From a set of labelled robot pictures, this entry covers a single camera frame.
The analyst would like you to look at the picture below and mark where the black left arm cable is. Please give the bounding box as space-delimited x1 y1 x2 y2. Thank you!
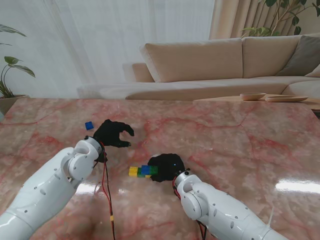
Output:
103 161 116 240

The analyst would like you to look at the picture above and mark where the beige sofa pillow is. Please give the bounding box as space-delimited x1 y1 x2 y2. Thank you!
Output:
304 65 320 78

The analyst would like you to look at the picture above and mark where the tall leafy houseplant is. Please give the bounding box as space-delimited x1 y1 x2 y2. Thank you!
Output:
240 0 308 38

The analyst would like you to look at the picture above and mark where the red left arm cable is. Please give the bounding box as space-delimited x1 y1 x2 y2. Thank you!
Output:
99 141 114 240

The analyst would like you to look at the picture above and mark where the beige corner sofa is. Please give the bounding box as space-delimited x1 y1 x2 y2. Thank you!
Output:
76 33 320 101

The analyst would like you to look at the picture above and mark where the wooden bowl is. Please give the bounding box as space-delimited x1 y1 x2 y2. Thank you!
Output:
239 92 267 102

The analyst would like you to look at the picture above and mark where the beige curtain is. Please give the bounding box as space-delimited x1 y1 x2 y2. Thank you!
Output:
208 0 283 40

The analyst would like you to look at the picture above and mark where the white sheer curtain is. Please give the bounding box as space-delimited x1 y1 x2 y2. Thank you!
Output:
0 0 216 99

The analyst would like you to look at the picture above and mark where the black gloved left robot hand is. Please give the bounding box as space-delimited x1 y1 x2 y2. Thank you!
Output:
92 119 136 149

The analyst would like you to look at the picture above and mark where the grey sofa cushion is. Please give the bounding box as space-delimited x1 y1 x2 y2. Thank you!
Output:
275 35 320 77

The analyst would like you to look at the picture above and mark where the broad-leaf potted plant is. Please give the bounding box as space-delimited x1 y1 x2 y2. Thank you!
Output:
0 23 36 99

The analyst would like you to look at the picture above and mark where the wooden coffee table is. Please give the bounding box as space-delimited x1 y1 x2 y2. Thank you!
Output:
193 95 320 111

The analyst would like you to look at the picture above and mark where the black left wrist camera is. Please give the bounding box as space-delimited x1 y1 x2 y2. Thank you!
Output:
94 150 109 164

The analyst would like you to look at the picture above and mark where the white cable tie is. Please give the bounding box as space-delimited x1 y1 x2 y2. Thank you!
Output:
266 206 276 229

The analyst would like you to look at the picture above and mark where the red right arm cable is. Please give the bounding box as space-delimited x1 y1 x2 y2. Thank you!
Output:
172 181 208 240

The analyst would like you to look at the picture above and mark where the beige plant pot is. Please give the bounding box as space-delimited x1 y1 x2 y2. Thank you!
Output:
0 94 31 116

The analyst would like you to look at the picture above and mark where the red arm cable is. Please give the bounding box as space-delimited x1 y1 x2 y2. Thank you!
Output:
172 181 208 240
99 141 114 240

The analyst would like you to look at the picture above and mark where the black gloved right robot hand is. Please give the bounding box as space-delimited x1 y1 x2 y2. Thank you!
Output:
148 153 187 183

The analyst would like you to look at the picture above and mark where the flat wooden tray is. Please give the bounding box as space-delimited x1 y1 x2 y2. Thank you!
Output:
264 95 309 103

